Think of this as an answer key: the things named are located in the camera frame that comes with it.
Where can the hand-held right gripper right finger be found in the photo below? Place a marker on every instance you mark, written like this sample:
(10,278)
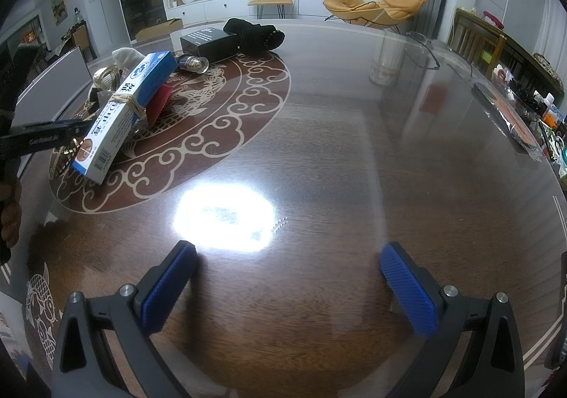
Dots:
(407,296)

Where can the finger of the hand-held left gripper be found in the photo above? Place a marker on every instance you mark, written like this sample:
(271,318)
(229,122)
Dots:
(44,139)

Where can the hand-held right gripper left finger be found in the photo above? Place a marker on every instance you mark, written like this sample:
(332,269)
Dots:
(169,287)

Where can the blue and white carton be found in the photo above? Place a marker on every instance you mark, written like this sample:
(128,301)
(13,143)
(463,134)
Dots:
(128,88)

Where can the brown wooden desktop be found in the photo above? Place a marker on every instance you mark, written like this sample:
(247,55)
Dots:
(332,158)

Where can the person's left hand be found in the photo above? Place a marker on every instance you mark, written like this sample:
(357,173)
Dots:
(9,212)

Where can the white curved panel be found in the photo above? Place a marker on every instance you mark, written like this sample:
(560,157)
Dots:
(53,79)

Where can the tan wooden chair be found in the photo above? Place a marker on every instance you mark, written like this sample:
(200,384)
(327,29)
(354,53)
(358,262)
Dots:
(83,41)

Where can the silver metal excavator model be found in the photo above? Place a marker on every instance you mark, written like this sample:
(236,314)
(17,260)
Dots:
(105,78)

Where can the tan rubber band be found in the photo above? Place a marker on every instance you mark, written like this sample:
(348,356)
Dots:
(128,104)

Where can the white crumpled bag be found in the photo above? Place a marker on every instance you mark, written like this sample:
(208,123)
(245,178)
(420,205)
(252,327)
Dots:
(126,57)

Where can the red ridged plastic piece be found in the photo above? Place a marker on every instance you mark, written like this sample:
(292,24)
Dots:
(157,105)

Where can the brown cardboard box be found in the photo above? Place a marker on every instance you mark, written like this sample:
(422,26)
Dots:
(159,28)

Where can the silver cylindrical bottle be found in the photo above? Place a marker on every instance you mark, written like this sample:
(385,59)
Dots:
(195,65)

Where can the black cardboard box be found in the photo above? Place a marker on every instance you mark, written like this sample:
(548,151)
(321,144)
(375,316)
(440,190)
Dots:
(208,46)

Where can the clear plastic package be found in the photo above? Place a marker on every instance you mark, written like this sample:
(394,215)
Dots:
(509,119)

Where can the white television cabinet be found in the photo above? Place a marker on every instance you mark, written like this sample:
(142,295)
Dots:
(221,8)

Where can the cluttered side table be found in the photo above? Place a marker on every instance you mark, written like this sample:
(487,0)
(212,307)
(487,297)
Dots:
(538,108)

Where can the black cloth pouch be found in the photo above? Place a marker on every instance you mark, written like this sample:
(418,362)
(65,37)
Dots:
(254,32)

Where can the small wooden bench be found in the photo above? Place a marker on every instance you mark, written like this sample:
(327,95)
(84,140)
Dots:
(270,2)

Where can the wooden dining chair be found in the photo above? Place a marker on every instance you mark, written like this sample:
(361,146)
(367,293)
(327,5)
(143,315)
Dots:
(474,37)

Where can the dark wooden sideboard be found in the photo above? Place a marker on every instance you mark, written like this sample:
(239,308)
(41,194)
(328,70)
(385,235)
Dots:
(531,54)

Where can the orange lounge chair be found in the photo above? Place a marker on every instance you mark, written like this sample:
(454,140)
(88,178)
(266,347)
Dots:
(354,6)

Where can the framed wall painting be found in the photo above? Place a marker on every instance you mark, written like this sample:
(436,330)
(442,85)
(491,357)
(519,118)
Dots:
(59,7)

